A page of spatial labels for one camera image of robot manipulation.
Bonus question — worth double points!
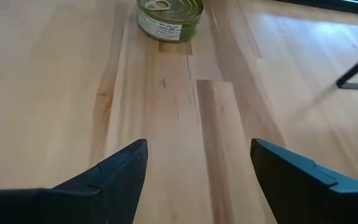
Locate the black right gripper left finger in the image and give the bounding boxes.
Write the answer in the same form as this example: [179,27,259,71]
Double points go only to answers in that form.
[0,138,149,224]

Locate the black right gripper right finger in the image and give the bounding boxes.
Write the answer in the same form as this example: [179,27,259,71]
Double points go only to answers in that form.
[249,138,358,224]

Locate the plain silver-topped tuna can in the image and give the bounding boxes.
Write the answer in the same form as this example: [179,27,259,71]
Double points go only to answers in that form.
[136,0,204,44]

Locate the wooden shelf black metal legs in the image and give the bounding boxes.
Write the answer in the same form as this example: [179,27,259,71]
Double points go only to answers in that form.
[336,46,358,91]

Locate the black aluminium table frame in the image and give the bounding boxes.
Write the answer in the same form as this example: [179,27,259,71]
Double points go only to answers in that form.
[275,0,358,16]

